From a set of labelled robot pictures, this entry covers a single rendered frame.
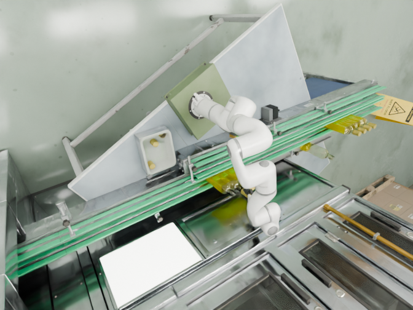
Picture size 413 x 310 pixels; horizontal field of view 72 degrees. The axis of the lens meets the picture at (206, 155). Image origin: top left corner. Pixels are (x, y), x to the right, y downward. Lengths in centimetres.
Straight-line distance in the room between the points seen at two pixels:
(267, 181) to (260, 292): 50
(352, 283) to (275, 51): 135
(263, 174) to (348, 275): 62
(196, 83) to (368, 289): 120
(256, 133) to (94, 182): 91
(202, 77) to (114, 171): 69
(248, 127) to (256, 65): 82
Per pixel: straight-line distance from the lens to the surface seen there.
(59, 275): 166
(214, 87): 160
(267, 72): 195
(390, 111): 462
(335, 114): 231
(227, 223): 156
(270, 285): 137
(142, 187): 161
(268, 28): 192
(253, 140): 107
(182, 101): 152
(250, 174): 106
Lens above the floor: 216
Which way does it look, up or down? 50 degrees down
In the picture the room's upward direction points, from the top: 125 degrees clockwise
